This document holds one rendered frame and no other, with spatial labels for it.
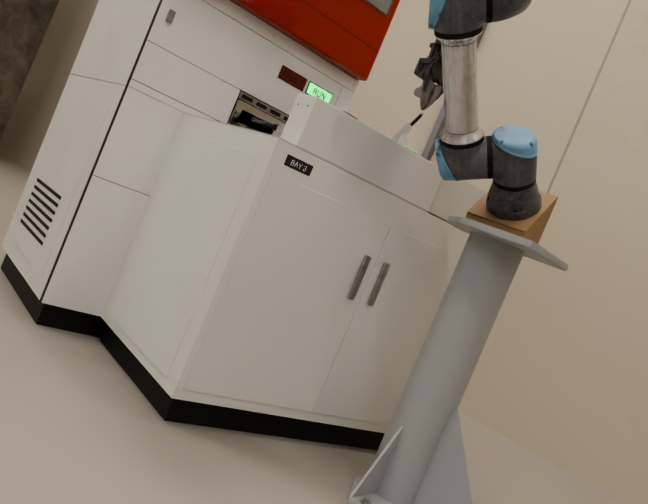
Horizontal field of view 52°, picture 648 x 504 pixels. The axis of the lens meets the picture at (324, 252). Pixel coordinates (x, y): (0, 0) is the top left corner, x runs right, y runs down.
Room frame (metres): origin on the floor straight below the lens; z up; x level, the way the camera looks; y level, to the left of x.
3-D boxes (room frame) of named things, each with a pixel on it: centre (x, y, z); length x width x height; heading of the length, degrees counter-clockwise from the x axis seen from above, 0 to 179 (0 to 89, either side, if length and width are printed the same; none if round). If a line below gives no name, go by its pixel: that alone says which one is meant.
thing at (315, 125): (1.97, -0.01, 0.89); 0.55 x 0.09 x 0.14; 128
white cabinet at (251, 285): (2.26, 0.04, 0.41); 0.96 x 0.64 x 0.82; 128
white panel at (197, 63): (2.35, 0.45, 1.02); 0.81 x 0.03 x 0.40; 128
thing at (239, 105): (2.45, 0.30, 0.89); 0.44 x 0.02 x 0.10; 128
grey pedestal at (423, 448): (1.84, -0.53, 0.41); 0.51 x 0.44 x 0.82; 52
